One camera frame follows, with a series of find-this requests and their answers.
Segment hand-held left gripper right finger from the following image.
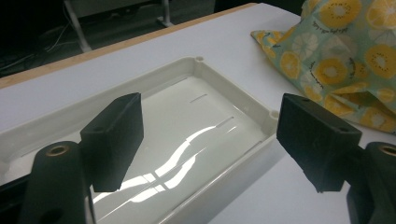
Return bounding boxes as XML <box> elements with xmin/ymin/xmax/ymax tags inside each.
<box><xmin>276</xmin><ymin>92</ymin><xmax>396</xmax><ymax>224</ymax></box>

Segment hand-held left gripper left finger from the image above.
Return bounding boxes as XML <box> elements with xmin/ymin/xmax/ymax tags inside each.
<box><xmin>18</xmin><ymin>91</ymin><xmax>145</xmax><ymax>224</ymax></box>

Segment fruit-print cloth bag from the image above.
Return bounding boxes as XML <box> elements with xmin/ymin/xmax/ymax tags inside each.
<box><xmin>250</xmin><ymin>0</ymin><xmax>396</xmax><ymax>134</ymax></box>

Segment white plastic tray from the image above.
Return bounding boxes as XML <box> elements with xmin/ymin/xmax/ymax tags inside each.
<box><xmin>0</xmin><ymin>55</ymin><xmax>279</xmax><ymax>224</ymax></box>

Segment grey metal stand leg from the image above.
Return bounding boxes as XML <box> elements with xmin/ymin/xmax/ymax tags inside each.
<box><xmin>156</xmin><ymin>0</ymin><xmax>175</xmax><ymax>28</ymax></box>
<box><xmin>64</xmin><ymin>0</ymin><xmax>93</xmax><ymax>53</ymax></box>

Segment white cable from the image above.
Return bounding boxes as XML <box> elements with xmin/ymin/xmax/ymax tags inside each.
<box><xmin>45</xmin><ymin>21</ymin><xmax>73</xmax><ymax>52</ymax></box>

